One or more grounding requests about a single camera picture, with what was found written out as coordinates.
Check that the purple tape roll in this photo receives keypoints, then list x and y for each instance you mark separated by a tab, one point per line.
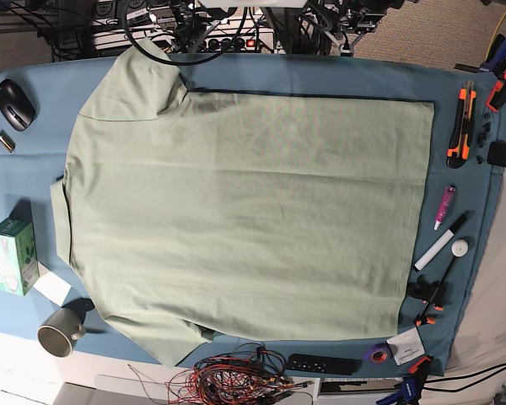
379	353

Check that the blue orange spring clamp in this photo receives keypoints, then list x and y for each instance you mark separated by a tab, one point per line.
410	389

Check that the white black marker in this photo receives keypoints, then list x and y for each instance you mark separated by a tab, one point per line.
440	243

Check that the black computer mouse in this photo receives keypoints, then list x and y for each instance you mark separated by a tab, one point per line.
15	106

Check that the blue table cloth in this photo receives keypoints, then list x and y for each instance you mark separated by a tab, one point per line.
60	89

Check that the purple glue tube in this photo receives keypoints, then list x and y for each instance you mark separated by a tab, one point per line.
443	209

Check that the black orange bar clamp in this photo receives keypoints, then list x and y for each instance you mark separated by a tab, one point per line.
431	294

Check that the green tissue box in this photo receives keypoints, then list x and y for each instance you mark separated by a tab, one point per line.
18	257

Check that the black remote control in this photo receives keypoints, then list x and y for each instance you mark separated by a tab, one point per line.
322	364

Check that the white paper card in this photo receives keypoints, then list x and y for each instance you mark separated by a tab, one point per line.
406	346

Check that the orange black utility knife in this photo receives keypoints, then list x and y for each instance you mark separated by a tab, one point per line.
461	138

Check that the white paper sheet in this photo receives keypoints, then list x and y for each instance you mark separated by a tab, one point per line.
54	288

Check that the small brass battery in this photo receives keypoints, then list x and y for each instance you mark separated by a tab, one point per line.
7	142

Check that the light green T-shirt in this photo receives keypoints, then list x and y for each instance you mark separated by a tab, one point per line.
265	217

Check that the white power strip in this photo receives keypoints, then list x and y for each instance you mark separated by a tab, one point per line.
252	40

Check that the black square box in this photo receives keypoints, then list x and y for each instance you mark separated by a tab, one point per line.
497	154

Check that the white round cap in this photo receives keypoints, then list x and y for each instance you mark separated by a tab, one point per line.
459	248

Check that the grey ceramic mug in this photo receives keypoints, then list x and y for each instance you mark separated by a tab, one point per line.
59	334

